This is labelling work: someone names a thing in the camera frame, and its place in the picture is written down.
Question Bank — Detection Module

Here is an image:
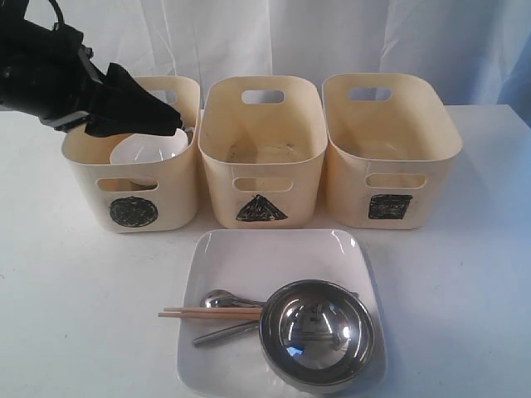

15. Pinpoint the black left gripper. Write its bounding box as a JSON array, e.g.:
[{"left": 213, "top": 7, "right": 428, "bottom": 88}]
[{"left": 24, "top": 24, "right": 183, "bottom": 138}]

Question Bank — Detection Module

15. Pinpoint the white plastic bowl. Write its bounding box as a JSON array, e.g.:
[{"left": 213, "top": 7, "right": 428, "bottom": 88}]
[{"left": 110, "top": 129, "right": 191, "bottom": 166}]

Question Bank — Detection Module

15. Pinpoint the stainless steel bowl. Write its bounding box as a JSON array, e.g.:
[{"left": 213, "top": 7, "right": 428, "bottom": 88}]
[{"left": 258, "top": 279, "right": 377, "bottom": 394}]

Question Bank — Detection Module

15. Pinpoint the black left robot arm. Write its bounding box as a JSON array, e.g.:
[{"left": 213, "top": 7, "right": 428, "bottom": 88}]
[{"left": 1, "top": 1, "right": 183, "bottom": 138}]

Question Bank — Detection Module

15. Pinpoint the cream bin with circle mark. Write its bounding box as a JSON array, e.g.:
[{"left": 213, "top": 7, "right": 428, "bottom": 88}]
[{"left": 62, "top": 75, "right": 202, "bottom": 234}]

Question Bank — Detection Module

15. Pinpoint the cream bin with triangle mark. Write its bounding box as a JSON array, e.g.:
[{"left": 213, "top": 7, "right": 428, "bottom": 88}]
[{"left": 198, "top": 76, "right": 328, "bottom": 229}]

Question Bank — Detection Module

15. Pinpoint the white square plate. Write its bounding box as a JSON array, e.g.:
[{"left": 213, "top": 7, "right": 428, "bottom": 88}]
[{"left": 177, "top": 229, "right": 387, "bottom": 397}]

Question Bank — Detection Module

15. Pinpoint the stainless steel spoon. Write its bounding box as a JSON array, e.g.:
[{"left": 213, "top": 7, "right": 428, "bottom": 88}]
[{"left": 200, "top": 289, "right": 265, "bottom": 308}]

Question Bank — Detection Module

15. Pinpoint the stainless steel knife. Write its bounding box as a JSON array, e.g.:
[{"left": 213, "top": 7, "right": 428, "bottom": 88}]
[{"left": 192, "top": 321, "right": 259, "bottom": 347}]

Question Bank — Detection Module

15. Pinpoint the cream bin with square mark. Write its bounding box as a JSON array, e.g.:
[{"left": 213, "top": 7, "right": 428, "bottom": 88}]
[{"left": 322, "top": 73, "right": 462, "bottom": 230}]

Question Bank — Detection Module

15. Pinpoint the white backdrop curtain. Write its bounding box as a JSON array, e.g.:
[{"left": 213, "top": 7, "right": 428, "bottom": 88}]
[{"left": 60, "top": 1, "right": 530, "bottom": 119}]

